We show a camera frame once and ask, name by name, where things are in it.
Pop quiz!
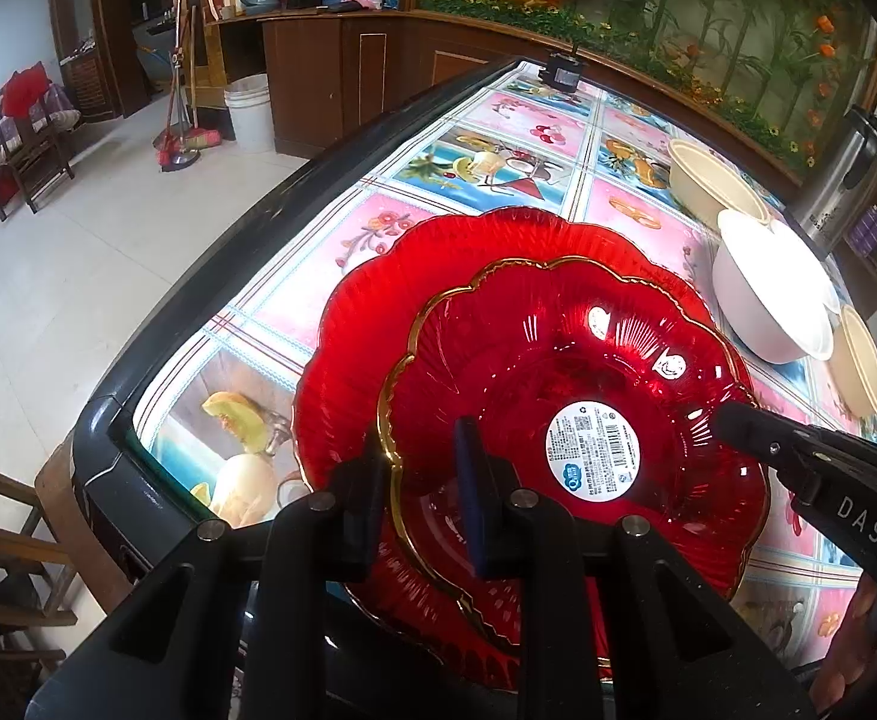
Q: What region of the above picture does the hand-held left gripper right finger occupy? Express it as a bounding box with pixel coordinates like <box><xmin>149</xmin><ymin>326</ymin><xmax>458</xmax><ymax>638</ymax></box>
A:
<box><xmin>453</xmin><ymin>416</ymin><xmax>818</xmax><ymax>720</ymax></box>

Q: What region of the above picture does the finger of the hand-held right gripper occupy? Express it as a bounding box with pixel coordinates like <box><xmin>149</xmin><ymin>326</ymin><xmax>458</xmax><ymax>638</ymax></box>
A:
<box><xmin>712</xmin><ymin>399</ymin><xmax>822</xmax><ymax>485</ymax></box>

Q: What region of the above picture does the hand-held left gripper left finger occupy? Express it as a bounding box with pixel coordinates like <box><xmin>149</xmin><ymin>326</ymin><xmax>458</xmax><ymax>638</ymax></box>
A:
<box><xmin>29</xmin><ymin>431</ymin><xmax>398</xmax><ymax>720</ymax></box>

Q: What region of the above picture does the white foam bowl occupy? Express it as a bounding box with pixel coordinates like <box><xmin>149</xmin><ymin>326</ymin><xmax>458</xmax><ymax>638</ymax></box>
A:
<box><xmin>710</xmin><ymin>208</ymin><xmax>840</xmax><ymax>365</ymax></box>

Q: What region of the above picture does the beige plastic bowl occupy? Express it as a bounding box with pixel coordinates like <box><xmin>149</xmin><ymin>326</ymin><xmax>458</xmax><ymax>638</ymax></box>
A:
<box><xmin>667</xmin><ymin>139</ymin><xmax>788</xmax><ymax>230</ymax></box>
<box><xmin>828</xmin><ymin>305</ymin><xmax>877</xmax><ymax>421</ymax></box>

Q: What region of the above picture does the gold-rimmed red glass plate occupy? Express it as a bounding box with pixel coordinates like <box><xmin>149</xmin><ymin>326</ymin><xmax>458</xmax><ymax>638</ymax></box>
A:
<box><xmin>377</xmin><ymin>255</ymin><xmax>773</xmax><ymax>661</ymax></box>

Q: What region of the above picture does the large red glass plate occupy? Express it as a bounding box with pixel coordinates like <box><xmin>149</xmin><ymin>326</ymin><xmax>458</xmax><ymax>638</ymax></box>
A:
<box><xmin>292</xmin><ymin>206</ymin><xmax>773</xmax><ymax>698</ymax></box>

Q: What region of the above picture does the person's right hand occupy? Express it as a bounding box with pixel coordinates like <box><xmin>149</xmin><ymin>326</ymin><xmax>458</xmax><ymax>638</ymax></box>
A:
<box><xmin>809</xmin><ymin>581</ymin><xmax>877</xmax><ymax>717</ymax></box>

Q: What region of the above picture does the fruit-print tablecloth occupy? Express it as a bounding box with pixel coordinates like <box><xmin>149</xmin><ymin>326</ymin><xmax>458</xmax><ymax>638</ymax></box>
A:
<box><xmin>134</xmin><ymin>64</ymin><xmax>877</xmax><ymax>672</ymax></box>

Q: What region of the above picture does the stainless steel thermos jug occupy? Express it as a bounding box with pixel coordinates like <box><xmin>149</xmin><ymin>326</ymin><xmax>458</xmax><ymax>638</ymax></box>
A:
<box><xmin>791</xmin><ymin>105</ymin><xmax>877</xmax><ymax>252</ymax></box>

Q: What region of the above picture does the dark grey table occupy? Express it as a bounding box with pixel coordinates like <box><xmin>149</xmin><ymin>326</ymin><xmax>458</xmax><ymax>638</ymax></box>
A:
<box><xmin>71</xmin><ymin>52</ymin><xmax>877</xmax><ymax>720</ymax></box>

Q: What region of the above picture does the plain wooden chair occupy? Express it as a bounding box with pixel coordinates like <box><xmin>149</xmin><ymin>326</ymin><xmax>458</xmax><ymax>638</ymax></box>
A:
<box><xmin>0</xmin><ymin>450</ymin><xmax>80</xmax><ymax>720</ymax></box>

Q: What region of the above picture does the small black device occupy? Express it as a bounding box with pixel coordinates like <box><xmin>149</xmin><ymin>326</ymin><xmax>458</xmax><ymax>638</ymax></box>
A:
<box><xmin>542</xmin><ymin>51</ymin><xmax>585</xmax><ymax>95</ymax></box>

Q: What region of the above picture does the red mop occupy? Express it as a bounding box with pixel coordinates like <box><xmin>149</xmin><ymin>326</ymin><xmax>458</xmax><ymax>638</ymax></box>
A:
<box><xmin>154</xmin><ymin>0</ymin><xmax>201</xmax><ymax>173</ymax></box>

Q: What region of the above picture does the colourful bristle broom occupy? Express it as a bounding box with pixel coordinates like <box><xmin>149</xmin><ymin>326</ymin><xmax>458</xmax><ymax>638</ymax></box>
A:
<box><xmin>179</xmin><ymin>7</ymin><xmax>222</xmax><ymax>152</ymax></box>

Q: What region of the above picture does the white plastic bucket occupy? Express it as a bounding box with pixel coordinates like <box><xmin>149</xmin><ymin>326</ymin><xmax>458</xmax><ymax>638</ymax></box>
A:
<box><xmin>223</xmin><ymin>73</ymin><xmax>276</xmax><ymax>153</ymax></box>

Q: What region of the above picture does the artificial flower planter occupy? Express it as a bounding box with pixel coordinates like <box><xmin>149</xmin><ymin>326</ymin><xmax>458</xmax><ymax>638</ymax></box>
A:
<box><xmin>416</xmin><ymin>0</ymin><xmax>877</xmax><ymax>166</ymax></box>

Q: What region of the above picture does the wooden cabinet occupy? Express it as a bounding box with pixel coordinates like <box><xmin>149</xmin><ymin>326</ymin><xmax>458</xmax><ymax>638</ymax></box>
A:
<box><xmin>206</xmin><ymin>11</ymin><xmax>530</xmax><ymax>158</ymax></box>

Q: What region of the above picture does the wooden chair with red cloth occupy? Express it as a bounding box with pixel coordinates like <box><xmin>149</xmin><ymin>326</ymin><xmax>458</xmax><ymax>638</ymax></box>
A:
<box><xmin>0</xmin><ymin>64</ymin><xmax>76</xmax><ymax>215</ymax></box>

